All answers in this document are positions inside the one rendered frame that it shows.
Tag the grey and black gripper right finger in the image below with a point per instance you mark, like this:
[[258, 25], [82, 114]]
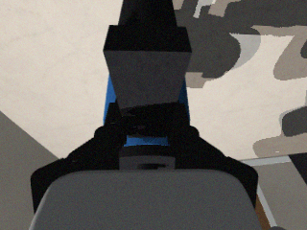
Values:
[[193, 152]]

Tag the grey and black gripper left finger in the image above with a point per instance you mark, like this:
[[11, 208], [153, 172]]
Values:
[[101, 152]]

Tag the blue kettle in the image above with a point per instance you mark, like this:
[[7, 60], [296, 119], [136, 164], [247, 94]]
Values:
[[147, 58]]

